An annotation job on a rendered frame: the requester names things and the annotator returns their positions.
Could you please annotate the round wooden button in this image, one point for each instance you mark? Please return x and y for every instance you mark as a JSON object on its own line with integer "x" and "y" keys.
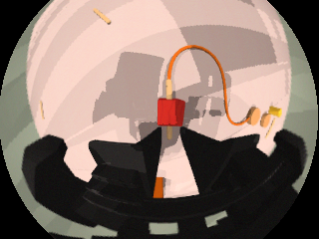
{"x": 253, "y": 116}

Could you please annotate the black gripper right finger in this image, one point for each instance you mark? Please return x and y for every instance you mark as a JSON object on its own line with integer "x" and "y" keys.
{"x": 208, "y": 157}

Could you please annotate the orange string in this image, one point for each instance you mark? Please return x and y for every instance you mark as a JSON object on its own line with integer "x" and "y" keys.
{"x": 169, "y": 85}

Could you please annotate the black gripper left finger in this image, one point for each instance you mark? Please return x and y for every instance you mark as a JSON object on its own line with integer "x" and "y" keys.
{"x": 141, "y": 156}

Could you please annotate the tan round disc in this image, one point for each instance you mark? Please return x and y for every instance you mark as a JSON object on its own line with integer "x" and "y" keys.
{"x": 265, "y": 120}

